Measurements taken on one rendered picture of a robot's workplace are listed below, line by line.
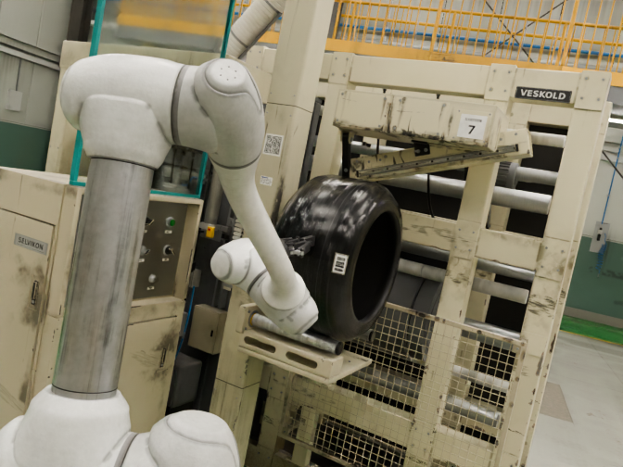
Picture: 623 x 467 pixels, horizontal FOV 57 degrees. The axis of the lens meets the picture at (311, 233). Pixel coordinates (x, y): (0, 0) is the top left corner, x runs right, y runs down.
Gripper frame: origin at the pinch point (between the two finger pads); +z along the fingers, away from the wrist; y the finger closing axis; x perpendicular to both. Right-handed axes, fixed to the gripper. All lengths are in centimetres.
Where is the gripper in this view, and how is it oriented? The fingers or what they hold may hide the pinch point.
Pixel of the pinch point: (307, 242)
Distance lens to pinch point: 171.9
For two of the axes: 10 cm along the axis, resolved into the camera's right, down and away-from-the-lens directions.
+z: 4.9, -1.2, 8.6
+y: -8.6, -2.1, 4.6
